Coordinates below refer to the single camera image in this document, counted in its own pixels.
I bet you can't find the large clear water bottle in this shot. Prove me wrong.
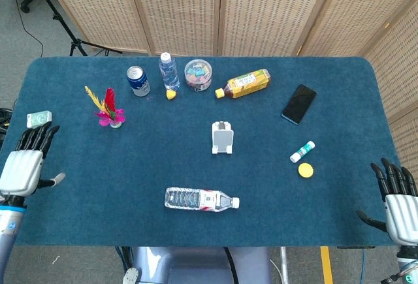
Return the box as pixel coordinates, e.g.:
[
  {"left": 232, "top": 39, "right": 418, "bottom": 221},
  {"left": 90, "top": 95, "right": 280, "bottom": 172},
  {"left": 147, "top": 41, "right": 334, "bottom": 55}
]
[{"left": 163, "top": 187, "right": 240, "bottom": 213}]

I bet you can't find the white metal bracket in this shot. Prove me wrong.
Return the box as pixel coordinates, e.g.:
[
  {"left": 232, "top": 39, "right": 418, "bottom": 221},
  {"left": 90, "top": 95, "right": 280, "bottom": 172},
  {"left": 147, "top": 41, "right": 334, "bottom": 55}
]
[{"left": 122, "top": 266, "right": 140, "bottom": 284}]

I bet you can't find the tangled cable bundle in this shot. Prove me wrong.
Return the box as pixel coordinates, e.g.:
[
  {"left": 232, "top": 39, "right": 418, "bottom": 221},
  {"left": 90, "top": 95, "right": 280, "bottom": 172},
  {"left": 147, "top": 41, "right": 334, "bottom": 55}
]
[{"left": 0, "top": 106, "right": 14, "bottom": 150}]

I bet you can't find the black torso cable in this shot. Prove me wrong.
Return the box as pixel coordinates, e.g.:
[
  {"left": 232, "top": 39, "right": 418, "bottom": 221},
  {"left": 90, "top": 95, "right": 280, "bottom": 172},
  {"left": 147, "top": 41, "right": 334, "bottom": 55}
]
[{"left": 223, "top": 246, "right": 238, "bottom": 284}]

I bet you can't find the clear jar of colourful clips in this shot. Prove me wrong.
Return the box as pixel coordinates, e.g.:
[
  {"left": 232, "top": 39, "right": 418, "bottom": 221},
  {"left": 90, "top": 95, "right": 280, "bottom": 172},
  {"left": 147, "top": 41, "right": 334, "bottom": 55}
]
[{"left": 184, "top": 59, "right": 213, "bottom": 92}]

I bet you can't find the grey-blue robot torso base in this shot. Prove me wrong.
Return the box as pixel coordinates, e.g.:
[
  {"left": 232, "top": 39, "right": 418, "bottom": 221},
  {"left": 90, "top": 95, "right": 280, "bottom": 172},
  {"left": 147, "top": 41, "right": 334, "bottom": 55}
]
[{"left": 130, "top": 246, "right": 272, "bottom": 284}]

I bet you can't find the thin black floor cable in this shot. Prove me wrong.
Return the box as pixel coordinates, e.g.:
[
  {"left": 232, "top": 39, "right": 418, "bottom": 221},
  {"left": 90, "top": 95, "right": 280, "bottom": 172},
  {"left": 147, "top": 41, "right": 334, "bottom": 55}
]
[{"left": 3, "top": 0, "right": 45, "bottom": 58}]

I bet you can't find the yellow round cap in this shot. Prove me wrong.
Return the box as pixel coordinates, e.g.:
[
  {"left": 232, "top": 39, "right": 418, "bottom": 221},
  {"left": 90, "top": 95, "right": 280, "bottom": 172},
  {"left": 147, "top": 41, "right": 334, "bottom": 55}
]
[{"left": 297, "top": 163, "right": 314, "bottom": 179}]

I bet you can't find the white green glue stick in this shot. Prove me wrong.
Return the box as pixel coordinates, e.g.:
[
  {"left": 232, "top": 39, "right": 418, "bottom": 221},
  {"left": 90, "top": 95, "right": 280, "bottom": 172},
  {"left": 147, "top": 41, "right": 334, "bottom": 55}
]
[{"left": 289, "top": 140, "right": 316, "bottom": 164}]

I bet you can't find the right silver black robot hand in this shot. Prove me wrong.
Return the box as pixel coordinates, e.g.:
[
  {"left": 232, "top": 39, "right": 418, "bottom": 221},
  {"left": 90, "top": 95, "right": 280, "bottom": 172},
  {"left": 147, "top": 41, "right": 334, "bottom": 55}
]
[{"left": 355, "top": 157, "right": 418, "bottom": 247}]

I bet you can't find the woven wooden folding screen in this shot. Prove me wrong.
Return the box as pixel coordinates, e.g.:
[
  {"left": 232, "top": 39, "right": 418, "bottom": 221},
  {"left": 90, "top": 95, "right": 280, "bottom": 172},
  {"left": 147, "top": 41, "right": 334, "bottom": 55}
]
[{"left": 38, "top": 0, "right": 418, "bottom": 213}]

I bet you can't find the blue cable bundle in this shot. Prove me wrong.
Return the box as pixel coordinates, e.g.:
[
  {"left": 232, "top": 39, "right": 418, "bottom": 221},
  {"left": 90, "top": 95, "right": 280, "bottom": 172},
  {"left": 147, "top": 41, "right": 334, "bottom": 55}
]
[{"left": 114, "top": 246, "right": 134, "bottom": 275}]

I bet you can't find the small green white box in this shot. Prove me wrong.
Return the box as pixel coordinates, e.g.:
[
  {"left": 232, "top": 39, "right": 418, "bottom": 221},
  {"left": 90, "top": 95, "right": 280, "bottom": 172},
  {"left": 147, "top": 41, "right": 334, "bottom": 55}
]
[{"left": 26, "top": 110, "right": 53, "bottom": 129}]

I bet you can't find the yellow label tea bottle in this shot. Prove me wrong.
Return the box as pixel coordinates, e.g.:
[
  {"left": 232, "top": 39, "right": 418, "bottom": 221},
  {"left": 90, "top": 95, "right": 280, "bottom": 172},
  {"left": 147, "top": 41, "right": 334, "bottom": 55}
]
[{"left": 214, "top": 69, "right": 272, "bottom": 99}]

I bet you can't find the colourful feather shuttlecock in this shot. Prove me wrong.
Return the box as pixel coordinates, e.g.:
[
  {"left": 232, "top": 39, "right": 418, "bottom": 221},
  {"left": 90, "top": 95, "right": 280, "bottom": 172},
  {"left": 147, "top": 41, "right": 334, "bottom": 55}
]
[{"left": 84, "top": 86, "right": 126, "bottom": 129}]

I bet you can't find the metal table leg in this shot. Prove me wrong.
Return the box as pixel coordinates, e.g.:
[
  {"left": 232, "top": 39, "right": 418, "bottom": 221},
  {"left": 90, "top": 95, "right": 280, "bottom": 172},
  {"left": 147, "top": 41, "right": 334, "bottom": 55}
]
[{"left": 280, "top": 246, "right": 290, "bottom": 284}]

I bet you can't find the black tripod stand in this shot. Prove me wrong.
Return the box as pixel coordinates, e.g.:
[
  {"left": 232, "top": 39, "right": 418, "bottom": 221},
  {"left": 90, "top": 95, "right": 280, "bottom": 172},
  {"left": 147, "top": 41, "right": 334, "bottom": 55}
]
[{"left": 24, "top": 0, "right": 123, "bottom": 57}]

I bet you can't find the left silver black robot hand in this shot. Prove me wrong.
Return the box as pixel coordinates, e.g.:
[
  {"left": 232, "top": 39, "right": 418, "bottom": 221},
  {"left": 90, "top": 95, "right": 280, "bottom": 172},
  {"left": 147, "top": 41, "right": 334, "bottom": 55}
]
[{"left": 0, "top": 121, "right": 66, "bottom": 197}]

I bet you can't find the blue soda can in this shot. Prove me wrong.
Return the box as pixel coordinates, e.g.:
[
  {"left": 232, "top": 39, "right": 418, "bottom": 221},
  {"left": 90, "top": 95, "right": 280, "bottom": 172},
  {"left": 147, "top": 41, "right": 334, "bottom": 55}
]
[{"left": 126, "top": 65, "right": 151, "bottom": 97}]

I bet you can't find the small clear water bottle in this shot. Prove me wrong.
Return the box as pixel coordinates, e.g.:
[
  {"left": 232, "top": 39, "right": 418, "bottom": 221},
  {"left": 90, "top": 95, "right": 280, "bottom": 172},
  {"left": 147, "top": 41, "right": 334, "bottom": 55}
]
[{"left": 158, "top": 52, "right": 181, "bottom": 91}]

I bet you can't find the blue table mat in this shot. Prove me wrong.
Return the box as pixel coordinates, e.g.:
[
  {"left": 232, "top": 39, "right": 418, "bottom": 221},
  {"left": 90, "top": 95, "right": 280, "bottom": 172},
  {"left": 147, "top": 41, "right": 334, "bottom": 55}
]
[{"left": 0, "top": 55, "right": 412, "bottom": 248}]

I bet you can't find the black smartphone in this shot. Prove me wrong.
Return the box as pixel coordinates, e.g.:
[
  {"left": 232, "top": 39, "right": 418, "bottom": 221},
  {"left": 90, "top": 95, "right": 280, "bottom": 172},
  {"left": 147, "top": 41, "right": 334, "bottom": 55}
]
[{"left": 281, "top": 84, "right": 317, "bottom": 126}]

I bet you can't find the white phone stand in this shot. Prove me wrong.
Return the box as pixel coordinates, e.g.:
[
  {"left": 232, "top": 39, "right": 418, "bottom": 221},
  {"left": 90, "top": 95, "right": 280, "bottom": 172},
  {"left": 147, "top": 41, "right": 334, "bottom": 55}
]
[{"left": 211, "top": 121, "right": 234, "bottom": 155}]

